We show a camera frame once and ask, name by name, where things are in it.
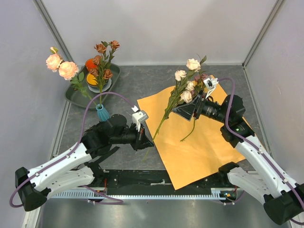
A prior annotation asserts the grey green plastic tray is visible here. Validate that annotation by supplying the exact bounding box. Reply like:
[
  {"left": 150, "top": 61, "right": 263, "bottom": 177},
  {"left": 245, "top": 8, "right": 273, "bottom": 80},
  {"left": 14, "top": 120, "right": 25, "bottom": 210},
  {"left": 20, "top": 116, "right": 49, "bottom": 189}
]
[{"left": 65, "top": 64, "right": 120, "bottom": 108}]

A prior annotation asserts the right aluminium frame post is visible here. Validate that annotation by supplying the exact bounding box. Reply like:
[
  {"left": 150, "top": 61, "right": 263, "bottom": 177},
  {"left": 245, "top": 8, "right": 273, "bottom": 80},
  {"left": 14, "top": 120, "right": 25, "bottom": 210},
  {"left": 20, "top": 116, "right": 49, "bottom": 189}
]
[{"left": 242, "top": 0, "right": 285, "bottom": 70}]

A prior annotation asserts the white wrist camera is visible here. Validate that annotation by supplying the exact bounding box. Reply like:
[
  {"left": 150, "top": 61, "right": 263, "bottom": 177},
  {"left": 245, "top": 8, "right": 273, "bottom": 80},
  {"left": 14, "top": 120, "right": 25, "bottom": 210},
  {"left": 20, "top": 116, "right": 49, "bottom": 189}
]
[
  {"left": 203, "top": 76, "right": 219, "bottom": 99},
  {"left": 132, "top": 105, "right": 149, "bottom": 132}
]

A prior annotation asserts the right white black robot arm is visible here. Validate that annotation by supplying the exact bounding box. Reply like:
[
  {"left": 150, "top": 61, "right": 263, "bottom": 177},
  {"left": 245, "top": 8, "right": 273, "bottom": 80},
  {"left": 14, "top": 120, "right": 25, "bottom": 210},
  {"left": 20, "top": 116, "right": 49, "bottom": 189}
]
[{"left": 173, "top": 93, "right": 304, "bottom": 225}]

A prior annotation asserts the blue ribbed vase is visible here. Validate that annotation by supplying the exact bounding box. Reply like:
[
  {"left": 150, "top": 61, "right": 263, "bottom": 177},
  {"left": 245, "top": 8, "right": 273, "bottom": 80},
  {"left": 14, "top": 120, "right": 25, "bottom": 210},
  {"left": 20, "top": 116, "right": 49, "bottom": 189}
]
[{"left": 96, "top": 104, "right": 110, "bottom": 122}]

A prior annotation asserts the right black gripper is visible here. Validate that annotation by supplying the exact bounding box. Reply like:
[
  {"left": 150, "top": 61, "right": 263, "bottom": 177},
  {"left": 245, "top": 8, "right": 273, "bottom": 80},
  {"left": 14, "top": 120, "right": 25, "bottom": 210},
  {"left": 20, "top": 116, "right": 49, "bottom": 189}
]
[{"left": 172, "top": 89, "right": 229, "bottom": 124}]

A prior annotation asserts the cream white rose stem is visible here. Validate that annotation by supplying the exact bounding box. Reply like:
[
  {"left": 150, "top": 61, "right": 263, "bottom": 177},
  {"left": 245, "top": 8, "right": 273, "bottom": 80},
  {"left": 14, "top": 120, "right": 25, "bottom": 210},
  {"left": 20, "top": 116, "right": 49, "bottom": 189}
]
[{"left": 142, "top": 56, "right": 208, "bottom": 162}]

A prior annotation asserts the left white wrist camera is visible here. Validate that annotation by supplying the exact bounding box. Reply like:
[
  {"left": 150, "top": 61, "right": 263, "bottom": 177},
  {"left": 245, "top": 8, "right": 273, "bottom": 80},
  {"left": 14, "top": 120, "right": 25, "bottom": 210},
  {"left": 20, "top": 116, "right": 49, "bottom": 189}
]
[{"left": 132, "top": 105, "right": 149, "bottom": 132}]

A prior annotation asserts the orange bowl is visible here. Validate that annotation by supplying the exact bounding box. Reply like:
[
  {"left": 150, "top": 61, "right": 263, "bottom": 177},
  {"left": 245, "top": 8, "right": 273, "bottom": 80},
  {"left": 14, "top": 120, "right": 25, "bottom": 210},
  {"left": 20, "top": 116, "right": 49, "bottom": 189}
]
[{"left": 86, "top": 73, "right": 107, "bottom": 87}]

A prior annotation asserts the grey slotted cable duct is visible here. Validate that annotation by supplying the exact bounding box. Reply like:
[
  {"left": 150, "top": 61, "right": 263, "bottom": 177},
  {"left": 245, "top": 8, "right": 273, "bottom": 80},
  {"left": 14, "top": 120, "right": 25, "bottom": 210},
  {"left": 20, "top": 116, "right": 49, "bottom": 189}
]
[{"left": 52, "top": 188, "right": 235, "bottom": 200}]

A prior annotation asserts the dark grey bowl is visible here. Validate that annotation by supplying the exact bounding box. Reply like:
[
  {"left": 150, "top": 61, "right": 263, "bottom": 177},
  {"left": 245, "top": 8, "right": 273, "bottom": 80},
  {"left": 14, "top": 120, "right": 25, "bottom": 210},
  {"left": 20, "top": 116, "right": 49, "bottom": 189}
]
[{"left": 86, "top": 78, "right": 112, "bottom": 88}]

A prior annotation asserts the mauve purple rose stem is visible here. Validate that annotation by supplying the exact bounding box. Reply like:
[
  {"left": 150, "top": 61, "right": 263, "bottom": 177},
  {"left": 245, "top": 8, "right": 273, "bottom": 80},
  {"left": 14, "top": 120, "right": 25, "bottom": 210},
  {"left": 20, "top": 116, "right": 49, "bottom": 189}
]
[{"left": 180, "top": 73, "right": 209, "bottom": 143}]

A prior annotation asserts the brown rose stem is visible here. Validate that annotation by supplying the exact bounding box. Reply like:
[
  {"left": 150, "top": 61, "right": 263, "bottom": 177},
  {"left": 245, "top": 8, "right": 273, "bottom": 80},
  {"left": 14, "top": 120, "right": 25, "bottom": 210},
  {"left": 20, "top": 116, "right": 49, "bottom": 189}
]
[{"left": 89, "top": 40, "right": 120, "bottom": 93}]

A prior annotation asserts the left aluminium frame post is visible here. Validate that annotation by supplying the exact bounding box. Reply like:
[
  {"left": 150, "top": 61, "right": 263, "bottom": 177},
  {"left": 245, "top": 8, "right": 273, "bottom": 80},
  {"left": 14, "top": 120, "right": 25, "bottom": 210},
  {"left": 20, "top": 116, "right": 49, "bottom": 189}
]
[{"left": 33, "top": 0, "right": 74, "bottom": 61}]

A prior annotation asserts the orange wrapping paper sheet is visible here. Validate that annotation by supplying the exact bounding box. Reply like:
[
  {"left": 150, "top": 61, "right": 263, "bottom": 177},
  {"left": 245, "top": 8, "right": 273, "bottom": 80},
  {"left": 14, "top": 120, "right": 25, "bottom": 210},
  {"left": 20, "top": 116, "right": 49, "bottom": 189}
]
[{"left": 137, "top": 87, "right": 245, "bottom": 190}]

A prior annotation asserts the black ribbon with gold text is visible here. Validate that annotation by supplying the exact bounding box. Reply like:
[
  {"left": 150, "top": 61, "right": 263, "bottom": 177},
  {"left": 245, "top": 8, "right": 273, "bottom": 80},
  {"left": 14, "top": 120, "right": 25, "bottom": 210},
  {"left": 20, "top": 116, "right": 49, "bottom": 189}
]
[{"left": 81, "top": 120, "right": 119, "bottom": 163}]

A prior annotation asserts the peach pink rose stem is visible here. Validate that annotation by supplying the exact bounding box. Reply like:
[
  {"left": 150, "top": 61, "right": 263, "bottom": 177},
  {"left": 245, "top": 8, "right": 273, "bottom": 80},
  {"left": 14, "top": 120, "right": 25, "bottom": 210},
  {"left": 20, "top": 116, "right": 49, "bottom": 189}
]
[{"left": 46, "top": 47, "right": 92, "bottom": 100}]

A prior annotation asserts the white plate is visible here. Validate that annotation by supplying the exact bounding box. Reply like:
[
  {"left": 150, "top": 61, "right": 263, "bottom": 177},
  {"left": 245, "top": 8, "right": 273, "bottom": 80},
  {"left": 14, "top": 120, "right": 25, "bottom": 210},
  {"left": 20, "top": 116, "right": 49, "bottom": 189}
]
[{"left": 88, "top": 79, "right": 112, "bottom": 93}]

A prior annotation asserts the orange plastic cup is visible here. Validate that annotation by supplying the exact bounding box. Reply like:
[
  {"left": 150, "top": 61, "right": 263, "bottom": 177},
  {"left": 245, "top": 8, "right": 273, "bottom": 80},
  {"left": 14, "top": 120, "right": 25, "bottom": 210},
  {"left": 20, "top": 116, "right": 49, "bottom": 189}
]
[{"left": 85, "top": 56, "right": 100, "bottom": 72}]

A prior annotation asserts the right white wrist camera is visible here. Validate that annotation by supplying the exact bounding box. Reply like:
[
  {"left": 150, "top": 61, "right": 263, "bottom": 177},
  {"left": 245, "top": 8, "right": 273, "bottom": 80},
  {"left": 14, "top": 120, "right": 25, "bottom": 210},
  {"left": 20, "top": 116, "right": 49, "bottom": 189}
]
[{"left": 203, "top": 76, "right": 219, "bottom": 99}]

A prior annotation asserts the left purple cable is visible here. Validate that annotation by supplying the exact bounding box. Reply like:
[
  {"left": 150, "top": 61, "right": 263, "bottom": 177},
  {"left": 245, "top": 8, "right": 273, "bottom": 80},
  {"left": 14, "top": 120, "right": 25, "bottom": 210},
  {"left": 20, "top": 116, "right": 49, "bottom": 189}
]
[{"left": 9, "top": 92, "right": 138, "bottom": 209}]

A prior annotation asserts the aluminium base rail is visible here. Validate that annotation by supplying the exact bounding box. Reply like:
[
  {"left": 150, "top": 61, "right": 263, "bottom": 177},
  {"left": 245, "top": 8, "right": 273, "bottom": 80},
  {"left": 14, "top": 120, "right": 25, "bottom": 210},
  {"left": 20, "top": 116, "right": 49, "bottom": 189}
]
[{"left": 246, "top": 171, "right": 258, "bottom": 175}]

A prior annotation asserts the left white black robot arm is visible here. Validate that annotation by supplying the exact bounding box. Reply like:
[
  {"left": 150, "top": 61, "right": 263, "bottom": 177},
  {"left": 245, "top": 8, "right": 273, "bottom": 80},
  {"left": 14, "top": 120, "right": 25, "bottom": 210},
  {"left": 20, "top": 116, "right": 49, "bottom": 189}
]
[{"left": 15, "top": 111, "right": 154, "bottom": 212}]

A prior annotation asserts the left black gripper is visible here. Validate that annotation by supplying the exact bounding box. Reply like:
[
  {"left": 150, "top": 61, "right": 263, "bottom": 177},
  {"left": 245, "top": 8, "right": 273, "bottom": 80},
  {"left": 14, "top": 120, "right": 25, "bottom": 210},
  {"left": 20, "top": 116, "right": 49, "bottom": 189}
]
[{"left": 110, "top": 122, "right": 154, "bottom": 152}]

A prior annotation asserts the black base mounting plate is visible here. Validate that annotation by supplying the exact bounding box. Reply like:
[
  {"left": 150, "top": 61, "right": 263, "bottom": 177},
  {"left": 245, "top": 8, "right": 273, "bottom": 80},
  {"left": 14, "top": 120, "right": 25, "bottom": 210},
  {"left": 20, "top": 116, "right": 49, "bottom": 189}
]
[{"left": 103, "top": 170, "right": 235, "bottom": 188}]

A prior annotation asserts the aluminium frame post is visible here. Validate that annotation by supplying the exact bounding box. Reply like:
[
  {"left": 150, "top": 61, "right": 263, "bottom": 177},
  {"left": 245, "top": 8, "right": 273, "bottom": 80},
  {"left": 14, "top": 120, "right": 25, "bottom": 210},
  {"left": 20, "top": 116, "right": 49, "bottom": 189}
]
[
  {"left": 33, "top": 0, "right": 74, "bottom": 61},
  {"left": 242, "top": 0, "right": 285, "bottom": 70}
]

